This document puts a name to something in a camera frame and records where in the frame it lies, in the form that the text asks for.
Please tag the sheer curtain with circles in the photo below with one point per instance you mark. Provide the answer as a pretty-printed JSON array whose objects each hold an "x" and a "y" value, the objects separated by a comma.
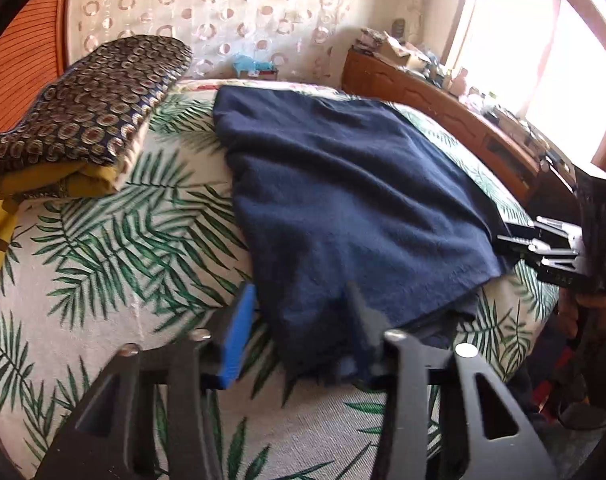
[{"x": 223, "y": 5}]

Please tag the cardboard box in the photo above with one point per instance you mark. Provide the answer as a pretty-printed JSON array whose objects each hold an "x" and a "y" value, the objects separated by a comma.
[{"x": 268, "y": 75}]

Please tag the wooden wardrobe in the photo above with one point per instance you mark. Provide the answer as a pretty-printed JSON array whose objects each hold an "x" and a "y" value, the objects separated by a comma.
[{"x": 18, "y": 70}]

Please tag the blue toy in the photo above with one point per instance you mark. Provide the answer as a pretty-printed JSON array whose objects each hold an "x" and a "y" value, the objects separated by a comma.
[{"x": 250, "y": 64}]

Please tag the clutter of small household things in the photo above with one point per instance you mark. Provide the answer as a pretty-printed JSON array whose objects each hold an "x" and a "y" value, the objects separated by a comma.
[{"x": 433, "y": 62}]

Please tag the palm leaf print sheet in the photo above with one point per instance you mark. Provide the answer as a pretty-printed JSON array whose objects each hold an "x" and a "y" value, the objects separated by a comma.
[{"x": 108, "y": 240}]

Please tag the floral blanket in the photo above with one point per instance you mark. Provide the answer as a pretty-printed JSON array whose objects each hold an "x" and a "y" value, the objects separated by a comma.
[{"x": 198, "y": 87}]

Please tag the person's right hand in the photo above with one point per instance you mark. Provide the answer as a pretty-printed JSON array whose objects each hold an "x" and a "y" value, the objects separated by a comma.
[{"x": 570, "y": 317}]

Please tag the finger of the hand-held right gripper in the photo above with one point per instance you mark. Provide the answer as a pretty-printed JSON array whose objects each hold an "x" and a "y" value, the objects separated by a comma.
[
  {"x": 525, "y": 227},
  {"x": 518, "y": 249}
]

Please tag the wooden headboard shelf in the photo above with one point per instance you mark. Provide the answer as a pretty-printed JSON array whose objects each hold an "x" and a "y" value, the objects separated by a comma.
[{"x": 433, "y": 100}]

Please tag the person's dark clothing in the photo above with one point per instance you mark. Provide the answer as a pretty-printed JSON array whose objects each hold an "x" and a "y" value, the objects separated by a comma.
[{"x": 553, "y": 375}]

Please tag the navy polo shirt orange print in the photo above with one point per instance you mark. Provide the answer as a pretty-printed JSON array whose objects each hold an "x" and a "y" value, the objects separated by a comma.
[{"x": 343, "y": 185}]

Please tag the window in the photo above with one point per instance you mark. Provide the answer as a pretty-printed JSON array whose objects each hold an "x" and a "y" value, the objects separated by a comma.
[{"x": 548, "y": 45}]

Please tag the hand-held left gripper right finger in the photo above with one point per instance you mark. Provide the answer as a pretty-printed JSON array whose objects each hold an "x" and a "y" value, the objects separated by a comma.
[{"x": 368, "y": 325}]

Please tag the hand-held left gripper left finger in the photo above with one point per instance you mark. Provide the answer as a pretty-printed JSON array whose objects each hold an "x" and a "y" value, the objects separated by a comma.
[{"x": 238, "y": 330}]

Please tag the folded circle-patterned cloth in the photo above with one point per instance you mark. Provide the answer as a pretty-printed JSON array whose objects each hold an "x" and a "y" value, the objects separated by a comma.
[{"x": 98, "y": 95}]

